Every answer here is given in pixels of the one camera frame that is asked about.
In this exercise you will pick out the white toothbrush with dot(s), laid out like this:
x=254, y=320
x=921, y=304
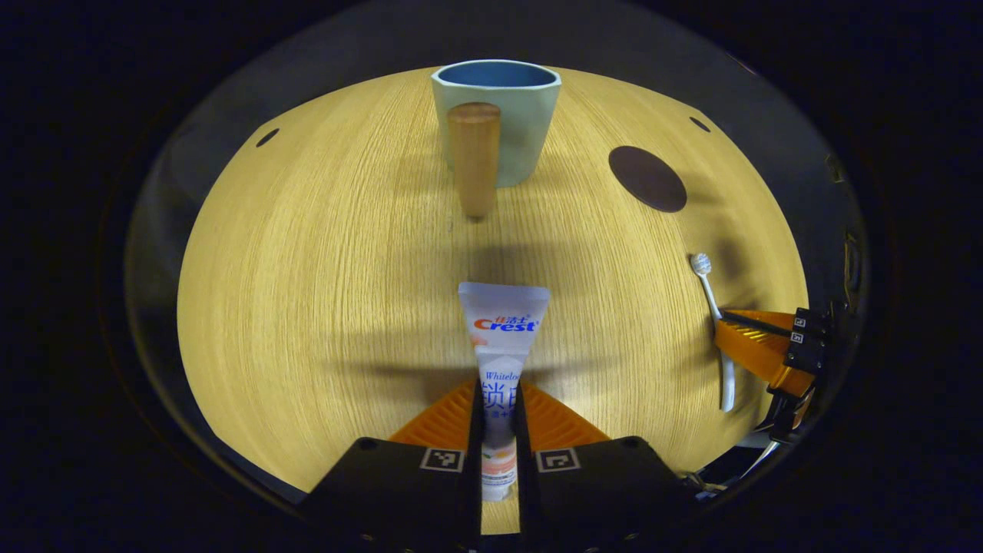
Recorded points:
x=726, y=384

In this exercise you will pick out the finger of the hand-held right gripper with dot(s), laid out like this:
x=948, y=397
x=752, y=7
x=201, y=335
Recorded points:
x=768, y=361
x=810, y=319

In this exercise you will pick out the dark brown round coaster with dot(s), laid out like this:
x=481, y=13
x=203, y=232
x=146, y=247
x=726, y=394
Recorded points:
x=647, y=179

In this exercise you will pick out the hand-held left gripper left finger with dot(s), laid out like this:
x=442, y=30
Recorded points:
x=399, y=499

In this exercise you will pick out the white toothpaste tube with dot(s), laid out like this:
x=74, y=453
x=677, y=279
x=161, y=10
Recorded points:
x=503, y=338

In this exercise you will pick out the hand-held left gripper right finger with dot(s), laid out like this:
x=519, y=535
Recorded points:
x=607, y=499

